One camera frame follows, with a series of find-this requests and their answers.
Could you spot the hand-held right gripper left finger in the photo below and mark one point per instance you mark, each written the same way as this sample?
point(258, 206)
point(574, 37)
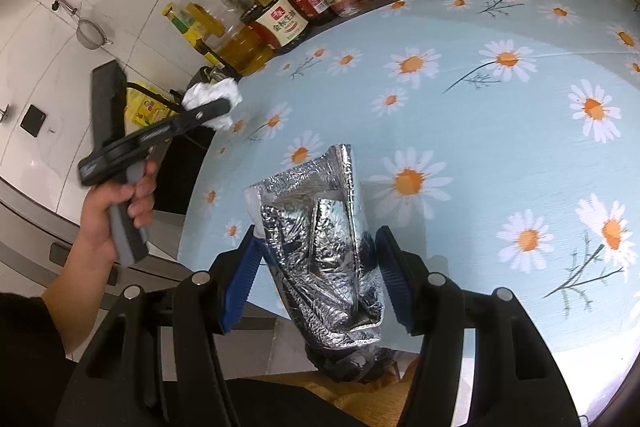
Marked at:
point(240, 287)

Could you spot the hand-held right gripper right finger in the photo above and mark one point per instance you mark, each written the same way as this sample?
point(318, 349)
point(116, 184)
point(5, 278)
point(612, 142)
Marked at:
point(395, 279)

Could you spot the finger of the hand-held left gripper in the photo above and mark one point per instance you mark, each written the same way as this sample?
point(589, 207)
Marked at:
point(195, 119)

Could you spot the white tissue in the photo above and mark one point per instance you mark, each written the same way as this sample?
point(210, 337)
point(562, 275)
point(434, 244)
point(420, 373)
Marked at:
point(215, 89)

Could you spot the silver foil bag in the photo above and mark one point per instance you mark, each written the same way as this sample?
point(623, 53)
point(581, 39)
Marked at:
point(320, 217)

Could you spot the person's left forearm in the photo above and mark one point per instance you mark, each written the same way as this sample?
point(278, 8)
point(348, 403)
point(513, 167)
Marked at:
point(75, 297)

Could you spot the person's left hand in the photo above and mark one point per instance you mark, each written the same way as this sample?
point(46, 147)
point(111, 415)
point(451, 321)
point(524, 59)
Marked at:
point(97, 222)

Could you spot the yellow oil jug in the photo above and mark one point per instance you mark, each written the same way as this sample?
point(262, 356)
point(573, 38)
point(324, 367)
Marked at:
point(145, 109)

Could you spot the metal strainer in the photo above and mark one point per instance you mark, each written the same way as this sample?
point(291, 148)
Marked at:
point(90, 34)

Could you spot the brown wooden stool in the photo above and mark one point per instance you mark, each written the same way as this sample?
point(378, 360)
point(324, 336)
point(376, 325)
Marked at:
point(380, 387)

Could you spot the daisy print tablecloth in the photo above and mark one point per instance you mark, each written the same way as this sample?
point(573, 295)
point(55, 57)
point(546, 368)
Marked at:
point(475, 117)

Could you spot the person's black clothing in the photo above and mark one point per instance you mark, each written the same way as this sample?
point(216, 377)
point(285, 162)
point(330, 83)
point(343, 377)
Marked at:
point(25, 357)

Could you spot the black wall socket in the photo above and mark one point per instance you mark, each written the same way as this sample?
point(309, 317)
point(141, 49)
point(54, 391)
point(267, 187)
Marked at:
point(34, 121)

